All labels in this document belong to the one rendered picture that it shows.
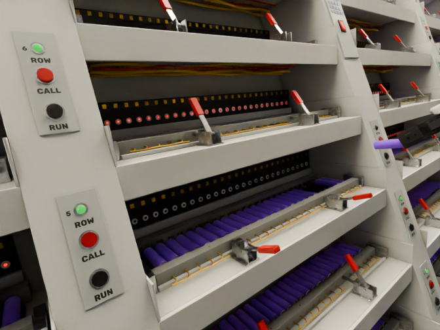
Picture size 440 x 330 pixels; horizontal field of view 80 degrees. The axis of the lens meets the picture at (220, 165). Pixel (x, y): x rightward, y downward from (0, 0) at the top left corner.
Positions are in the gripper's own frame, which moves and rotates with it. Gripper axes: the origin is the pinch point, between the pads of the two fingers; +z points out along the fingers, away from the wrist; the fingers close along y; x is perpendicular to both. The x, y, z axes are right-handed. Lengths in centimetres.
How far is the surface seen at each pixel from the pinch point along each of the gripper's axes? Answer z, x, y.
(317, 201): 18.4, 4.0, 12.0
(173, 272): 18, 4, 47
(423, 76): 12, -22, -79
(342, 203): 14.2, 6.4, 10.3
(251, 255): 15.8, 6.6, 35.3
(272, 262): 14.8, 9.0, 32.7
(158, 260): 21, 1, 48
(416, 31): 6, -40, -79
